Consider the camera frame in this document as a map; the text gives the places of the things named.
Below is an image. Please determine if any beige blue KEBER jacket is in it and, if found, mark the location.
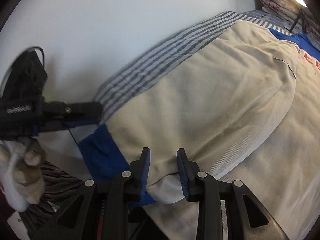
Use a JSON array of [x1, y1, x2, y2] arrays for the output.
[[79, 21, 319, 239]]

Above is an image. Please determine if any folded floral quilt stack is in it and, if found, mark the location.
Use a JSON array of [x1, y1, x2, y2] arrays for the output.
[[260, 0, 303, 21]]

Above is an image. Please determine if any striped blue bed quilt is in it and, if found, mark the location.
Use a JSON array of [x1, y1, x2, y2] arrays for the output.
[[95, 11, 289, 121]]

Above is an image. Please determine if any black tripod stand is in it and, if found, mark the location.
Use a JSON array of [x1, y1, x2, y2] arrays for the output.
[[289, 8, 318, 35]]

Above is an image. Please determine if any left white gloved hand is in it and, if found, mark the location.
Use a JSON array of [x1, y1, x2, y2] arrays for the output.
[[1, 138, 46, 212]]

